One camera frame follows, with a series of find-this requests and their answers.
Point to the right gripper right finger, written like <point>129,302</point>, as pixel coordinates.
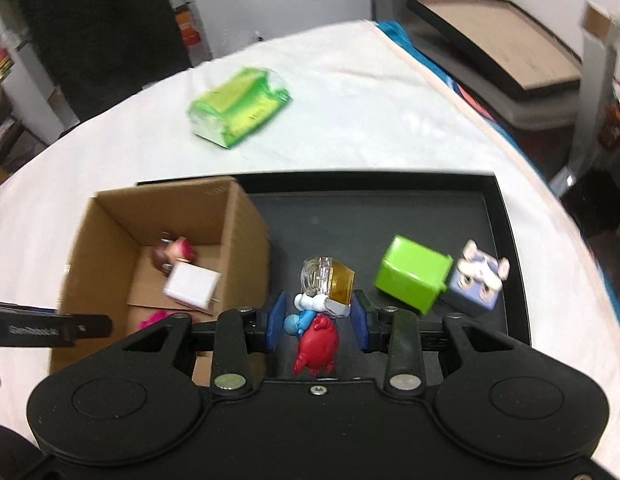
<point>396,333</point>

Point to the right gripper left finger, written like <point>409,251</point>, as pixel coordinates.
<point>238,334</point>

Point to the white charger block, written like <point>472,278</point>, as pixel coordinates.
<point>191,285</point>

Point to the red blue figure toy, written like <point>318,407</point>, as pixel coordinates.
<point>326,287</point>

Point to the pink bear figurine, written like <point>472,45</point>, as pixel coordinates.
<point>169,251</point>

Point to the brown cardboard box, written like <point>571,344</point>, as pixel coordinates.
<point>143,253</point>

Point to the green cube toy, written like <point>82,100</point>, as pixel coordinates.
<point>413,274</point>

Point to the lavender bunny cube toy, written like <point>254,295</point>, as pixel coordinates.
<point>476,280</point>

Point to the black shallow tray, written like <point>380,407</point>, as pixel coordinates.
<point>353,216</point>

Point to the green tissue pack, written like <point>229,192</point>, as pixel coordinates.
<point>231,112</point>

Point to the black framed board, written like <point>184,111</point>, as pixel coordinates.
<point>510,47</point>

